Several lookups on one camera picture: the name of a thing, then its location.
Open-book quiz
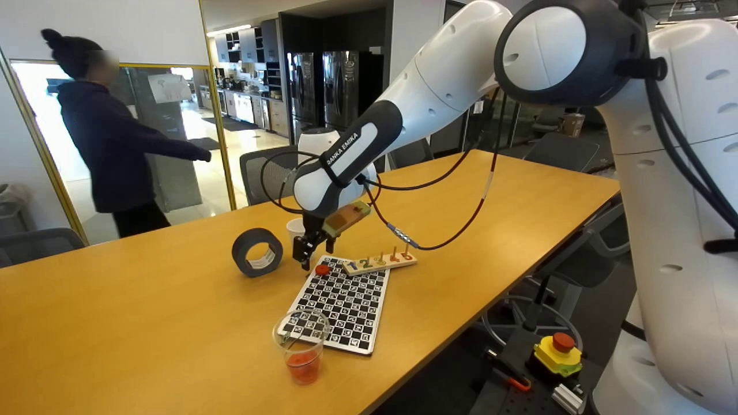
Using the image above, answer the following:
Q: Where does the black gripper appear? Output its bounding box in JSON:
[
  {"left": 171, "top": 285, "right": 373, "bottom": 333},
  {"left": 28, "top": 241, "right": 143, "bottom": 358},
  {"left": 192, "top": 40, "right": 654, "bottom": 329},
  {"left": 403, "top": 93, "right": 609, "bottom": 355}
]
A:
[{"left": 293, "top": 215, "right": 335, "bottom": 273}]

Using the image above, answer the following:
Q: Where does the orange token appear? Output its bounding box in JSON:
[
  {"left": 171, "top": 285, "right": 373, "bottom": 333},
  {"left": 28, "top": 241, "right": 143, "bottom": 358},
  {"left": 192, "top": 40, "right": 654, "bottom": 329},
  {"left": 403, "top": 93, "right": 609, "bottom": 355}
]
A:
[
  {"left": 315, "top": 262, "right": 332, "bottom": 276},
  {"left": 285, "top": 350, "right": 318, "bottom": 383}
]

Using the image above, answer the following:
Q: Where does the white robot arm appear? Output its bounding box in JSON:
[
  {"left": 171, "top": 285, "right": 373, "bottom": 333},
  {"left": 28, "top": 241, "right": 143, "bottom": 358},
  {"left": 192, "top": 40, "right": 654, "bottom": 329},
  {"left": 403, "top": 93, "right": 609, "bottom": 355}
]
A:
[{"left": 295, "top": 0, "right": 738, "bottom": 415}]

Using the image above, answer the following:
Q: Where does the white paper cup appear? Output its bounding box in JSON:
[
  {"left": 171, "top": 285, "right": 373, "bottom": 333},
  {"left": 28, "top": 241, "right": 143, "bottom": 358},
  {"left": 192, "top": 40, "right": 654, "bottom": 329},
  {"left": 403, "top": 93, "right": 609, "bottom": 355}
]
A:
[{"left": 285, "top": 216, "right": 303, "bottom": 237}]

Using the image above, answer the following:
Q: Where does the colourless plastic cup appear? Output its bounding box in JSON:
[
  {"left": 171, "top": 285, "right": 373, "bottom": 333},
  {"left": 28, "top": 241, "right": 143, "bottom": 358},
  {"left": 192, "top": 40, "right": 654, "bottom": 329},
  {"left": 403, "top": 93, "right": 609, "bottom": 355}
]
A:
[{"left": 273, "top": 333, "right": 322, "bottom": 385}]

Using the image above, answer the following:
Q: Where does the black tape roll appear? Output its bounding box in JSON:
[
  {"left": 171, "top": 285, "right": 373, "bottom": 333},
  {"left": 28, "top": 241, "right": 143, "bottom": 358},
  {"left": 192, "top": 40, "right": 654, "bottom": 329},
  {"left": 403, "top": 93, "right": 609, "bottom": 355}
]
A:
[{"left": 231, "top": 228, "right": 283, "bottom": 280}]

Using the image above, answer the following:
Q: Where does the checkered marker board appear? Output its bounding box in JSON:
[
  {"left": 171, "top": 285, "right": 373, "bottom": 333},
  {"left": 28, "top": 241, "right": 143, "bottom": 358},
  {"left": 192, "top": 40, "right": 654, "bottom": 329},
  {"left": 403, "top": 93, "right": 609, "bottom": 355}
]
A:
[{"left": 276, "top": 257, "right": 390, "bottom": 355}]

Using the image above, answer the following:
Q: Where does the grey office chair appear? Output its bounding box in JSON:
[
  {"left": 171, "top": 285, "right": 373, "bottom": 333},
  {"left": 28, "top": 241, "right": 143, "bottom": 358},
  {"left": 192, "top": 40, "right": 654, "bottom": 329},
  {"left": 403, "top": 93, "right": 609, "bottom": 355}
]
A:
[{"left": 239, "top": 146, "right": 296, "bottom": 206}]

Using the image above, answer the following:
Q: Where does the wooden peg board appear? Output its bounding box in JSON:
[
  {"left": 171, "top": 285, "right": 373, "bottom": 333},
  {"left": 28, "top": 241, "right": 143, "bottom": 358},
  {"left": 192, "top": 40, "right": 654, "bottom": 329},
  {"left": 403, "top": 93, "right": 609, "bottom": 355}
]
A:
[{"left": 341, "top": 250, "right": 416, "bottom": 274}]

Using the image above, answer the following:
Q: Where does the person in background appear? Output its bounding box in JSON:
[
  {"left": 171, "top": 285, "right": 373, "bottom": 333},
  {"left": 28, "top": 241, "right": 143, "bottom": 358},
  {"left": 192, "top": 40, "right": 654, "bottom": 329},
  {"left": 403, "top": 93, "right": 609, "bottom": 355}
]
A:
[{"left": 40, "top": 28, "right": 216, "bottom": 237}]

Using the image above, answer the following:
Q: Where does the yellow red emergency button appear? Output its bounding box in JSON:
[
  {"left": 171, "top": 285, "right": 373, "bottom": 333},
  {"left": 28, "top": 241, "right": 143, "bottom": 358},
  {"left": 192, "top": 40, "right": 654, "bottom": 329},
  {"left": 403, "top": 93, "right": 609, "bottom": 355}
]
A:
[{"left": 532, "top": 333, "right": 581, "bottom": 379}]

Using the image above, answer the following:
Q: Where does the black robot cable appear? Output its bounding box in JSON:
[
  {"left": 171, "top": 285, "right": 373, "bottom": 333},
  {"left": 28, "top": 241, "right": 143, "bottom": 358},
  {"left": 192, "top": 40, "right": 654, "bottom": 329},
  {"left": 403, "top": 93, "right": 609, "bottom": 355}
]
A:
[{"left": 257, "top": 94, "right": 510, "bottom": 253}]

